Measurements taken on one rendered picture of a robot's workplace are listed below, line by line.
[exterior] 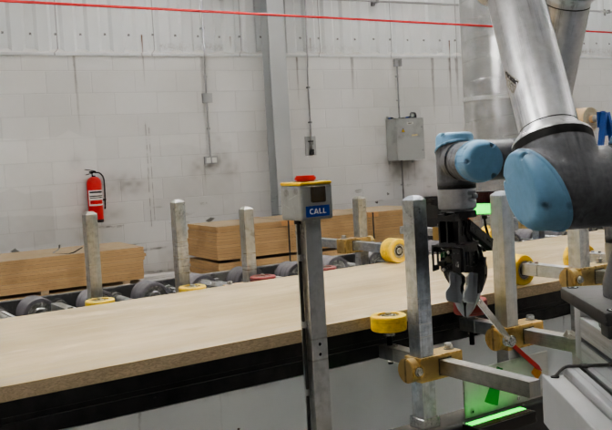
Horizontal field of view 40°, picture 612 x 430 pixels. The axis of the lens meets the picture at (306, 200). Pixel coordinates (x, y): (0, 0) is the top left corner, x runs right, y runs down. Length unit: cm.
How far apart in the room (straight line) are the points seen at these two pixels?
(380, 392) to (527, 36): 98
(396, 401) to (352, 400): 13
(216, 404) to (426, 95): 916
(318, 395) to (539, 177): 66
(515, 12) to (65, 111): 771
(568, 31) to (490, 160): 26
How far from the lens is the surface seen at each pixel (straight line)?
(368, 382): 196
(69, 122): 883
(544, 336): 191
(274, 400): 182
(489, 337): 192
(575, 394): 115
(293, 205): 154
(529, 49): 129
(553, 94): 126
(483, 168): 154
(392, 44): 1054
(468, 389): 185
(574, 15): 150
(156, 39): 920
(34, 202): 874
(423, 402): 178
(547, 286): 232
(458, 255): 164
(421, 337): 174
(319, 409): 162
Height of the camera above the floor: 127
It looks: 3 degrees down
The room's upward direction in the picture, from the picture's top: 3 degrees counter-clockwise
